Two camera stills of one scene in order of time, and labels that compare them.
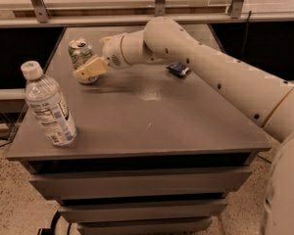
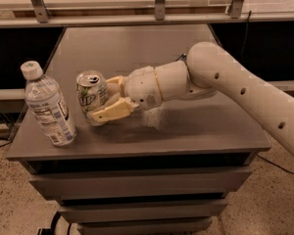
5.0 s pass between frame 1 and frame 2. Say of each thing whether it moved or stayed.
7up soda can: moved
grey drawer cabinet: stayed
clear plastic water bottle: stayed
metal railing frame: stayed
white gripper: moved
